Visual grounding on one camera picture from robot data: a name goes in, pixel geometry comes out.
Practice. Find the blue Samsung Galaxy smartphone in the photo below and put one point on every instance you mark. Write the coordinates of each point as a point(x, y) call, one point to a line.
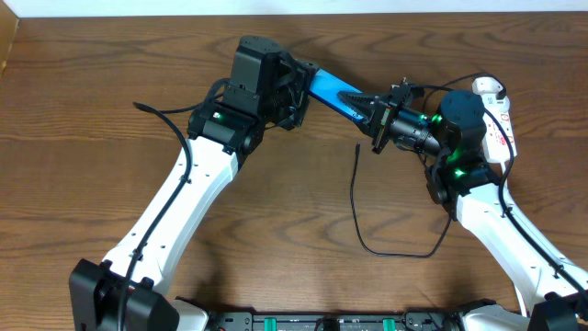
point(326, 88)

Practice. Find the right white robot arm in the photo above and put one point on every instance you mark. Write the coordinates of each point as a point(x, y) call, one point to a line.
point(468, 150)

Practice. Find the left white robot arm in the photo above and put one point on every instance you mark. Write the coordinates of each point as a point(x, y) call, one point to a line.
point(267, 89)

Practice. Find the white USB charger plug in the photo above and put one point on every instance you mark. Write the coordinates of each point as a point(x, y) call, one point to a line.
point(488, 86)

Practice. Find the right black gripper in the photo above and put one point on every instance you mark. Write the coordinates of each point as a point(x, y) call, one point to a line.
point(386, 118)

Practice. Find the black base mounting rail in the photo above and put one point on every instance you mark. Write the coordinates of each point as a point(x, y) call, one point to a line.
point(412, 321)

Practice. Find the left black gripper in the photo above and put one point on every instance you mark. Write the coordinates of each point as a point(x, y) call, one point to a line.
point(300, 92)

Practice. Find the cardboard box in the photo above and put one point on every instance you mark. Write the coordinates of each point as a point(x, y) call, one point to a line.
point(8, 30)

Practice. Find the white power strip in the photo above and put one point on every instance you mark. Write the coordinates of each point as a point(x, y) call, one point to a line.
point(494, 144)

